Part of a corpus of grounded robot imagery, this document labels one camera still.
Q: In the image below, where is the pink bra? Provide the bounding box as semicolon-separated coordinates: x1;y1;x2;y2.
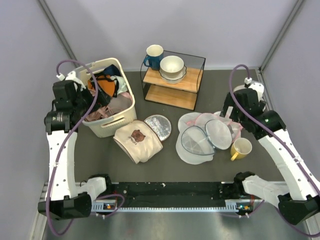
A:
85;106;122;122

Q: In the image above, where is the orange bra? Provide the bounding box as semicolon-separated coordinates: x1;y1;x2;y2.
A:
96;74;119;98

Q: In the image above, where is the blue zipper white mesh bag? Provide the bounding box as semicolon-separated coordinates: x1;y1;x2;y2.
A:
176;119;233;165

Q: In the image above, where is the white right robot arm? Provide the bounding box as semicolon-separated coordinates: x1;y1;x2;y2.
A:
220;84;320;225

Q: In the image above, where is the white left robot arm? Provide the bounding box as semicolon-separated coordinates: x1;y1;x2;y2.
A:
37;71;114;220

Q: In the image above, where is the cream plastic laundry basket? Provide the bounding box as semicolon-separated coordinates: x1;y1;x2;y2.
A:
66;58;137;138

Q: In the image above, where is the pink trimmed mesh laundry bag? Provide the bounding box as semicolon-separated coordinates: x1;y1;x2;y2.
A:
178;111;243;142

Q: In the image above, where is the bear print cream bag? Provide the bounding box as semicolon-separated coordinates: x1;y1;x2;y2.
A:
113;120;163;164

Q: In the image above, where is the pile of clothes in basket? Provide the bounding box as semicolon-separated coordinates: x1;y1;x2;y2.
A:
92;64;133;113

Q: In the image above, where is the yellow ceramic mug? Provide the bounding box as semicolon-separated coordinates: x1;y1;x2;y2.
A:
230;137;253;161

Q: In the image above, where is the white scalloped plate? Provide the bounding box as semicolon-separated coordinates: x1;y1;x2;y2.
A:
159;66;187;84

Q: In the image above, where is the silver round insulated pad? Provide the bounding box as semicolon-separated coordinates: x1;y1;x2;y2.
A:
144;114;172;142

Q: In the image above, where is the blue ceramic mug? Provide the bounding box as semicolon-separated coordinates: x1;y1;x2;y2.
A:
143;44;164;71

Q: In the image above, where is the cream ceramic bowl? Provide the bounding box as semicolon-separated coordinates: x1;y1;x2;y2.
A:
160;55;185;76

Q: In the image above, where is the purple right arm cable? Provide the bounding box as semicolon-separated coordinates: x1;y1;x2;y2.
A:
229;64;320;237

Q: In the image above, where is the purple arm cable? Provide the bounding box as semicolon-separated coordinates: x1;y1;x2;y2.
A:
44;59;125;236
229;64;320;237

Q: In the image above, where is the black wire wooden shelf rack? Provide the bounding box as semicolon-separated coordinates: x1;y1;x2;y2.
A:
140;50;206;111

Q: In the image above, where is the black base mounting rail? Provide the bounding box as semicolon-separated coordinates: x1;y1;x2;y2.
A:
100;182;253;208

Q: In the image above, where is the grey slotted cable duct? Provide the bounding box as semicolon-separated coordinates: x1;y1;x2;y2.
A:
91;201;253;214

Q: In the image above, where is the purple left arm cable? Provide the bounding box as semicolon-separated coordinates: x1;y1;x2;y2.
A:
44;59;125;236

